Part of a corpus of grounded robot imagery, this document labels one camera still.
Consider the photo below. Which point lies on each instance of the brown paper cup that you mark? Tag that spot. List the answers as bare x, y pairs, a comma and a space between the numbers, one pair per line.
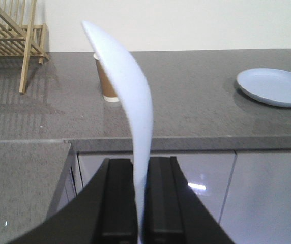
108, 92

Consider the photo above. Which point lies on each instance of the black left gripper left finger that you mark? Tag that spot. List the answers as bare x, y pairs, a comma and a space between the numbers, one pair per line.
103, 212

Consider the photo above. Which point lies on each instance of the light blue plastic plate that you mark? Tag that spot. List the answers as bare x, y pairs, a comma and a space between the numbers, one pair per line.
269, 86

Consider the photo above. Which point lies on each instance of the light blue plastic spoon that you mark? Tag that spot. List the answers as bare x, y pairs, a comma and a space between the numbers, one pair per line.
133, 91

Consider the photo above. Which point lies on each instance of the wooden dish rack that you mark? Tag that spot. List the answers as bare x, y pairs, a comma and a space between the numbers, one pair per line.
20, 37

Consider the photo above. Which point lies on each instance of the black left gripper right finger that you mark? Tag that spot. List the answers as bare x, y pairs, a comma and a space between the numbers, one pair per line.
173, 212

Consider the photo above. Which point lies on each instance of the glossy grey cabinet door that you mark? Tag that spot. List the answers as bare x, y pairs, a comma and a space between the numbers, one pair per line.
247, 192

